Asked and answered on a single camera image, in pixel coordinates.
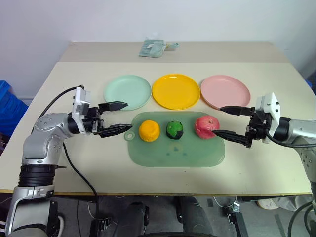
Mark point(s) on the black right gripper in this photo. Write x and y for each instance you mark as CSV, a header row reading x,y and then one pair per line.
x,y
258,126

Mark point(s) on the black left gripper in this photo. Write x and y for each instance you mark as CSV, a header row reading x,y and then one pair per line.
x,y
92,124

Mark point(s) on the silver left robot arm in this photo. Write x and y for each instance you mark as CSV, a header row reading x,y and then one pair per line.
x,y
47,123

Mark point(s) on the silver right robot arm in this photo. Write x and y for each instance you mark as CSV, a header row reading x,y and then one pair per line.
x,y
301,130

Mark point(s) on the mint green plate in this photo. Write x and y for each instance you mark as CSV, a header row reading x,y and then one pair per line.
x,y
127,91

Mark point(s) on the pink plate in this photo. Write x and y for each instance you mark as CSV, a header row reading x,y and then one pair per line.
x,y
225,90

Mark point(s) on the orange fruit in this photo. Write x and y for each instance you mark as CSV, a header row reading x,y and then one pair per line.
x,y
149,130

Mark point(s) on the green fruit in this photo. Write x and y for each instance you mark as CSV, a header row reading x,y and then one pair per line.
x,y
174,130

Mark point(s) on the yellow plate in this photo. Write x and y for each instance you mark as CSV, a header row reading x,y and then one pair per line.
x,y
175,91

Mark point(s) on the red apple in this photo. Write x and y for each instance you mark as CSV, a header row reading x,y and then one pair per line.
x,y
205,126

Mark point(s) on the translucent green cutting mat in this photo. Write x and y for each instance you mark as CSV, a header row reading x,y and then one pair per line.
x,y
177,154

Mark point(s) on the pale green plastic packet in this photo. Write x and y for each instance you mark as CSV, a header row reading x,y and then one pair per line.
x,y
151,49

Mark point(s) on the white shoe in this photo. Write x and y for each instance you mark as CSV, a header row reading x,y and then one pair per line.
x,y
269,203

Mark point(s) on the small pale green packet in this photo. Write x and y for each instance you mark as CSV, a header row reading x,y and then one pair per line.
x,y
172,46

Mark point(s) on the dark rounded shape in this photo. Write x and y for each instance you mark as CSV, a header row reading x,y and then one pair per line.
x,y
135,219
195,217

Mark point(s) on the blue plastic crate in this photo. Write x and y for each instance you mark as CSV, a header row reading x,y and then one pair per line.
x,y
11,108

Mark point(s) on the black floor clamp block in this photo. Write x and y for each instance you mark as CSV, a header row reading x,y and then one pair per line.
x,y
100,227

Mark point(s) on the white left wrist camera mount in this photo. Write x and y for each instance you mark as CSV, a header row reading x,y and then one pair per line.
x,y
80,98

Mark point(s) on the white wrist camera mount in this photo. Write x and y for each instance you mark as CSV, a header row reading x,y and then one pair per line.
x,y
80,98
269,103

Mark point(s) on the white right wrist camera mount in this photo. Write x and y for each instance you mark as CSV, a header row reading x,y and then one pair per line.
x,y
269,103

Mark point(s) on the black metal table bracket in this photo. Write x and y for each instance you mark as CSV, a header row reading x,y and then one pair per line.
x,y
238,219

